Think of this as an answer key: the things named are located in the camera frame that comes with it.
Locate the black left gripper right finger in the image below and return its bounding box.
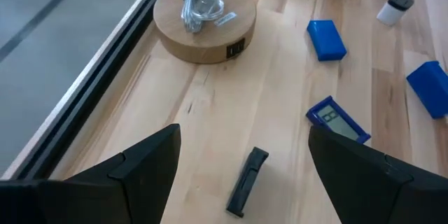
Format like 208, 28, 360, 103
307, 125, 448, 224

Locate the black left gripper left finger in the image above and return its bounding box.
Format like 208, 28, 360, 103
0, 123, 182, 224

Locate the blue digital clock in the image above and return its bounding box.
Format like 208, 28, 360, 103
305, 95, 372, 145

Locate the black clip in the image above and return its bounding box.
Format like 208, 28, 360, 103
225, 146, 270, 218

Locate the blue rectangular box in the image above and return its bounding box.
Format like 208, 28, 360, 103
405, 60, 448, 120
307, 20, 348, 62

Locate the white shade wooden table lamp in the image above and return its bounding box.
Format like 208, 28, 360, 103
153, 0, 258, 65

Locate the small black ball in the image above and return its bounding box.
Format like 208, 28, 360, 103
376, 0, 415, 27

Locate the black metal table frame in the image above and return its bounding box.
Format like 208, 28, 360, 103
1, 0, 172, 181

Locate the clear coiled lamp cord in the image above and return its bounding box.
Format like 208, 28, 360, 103
164, 0, 225, 33

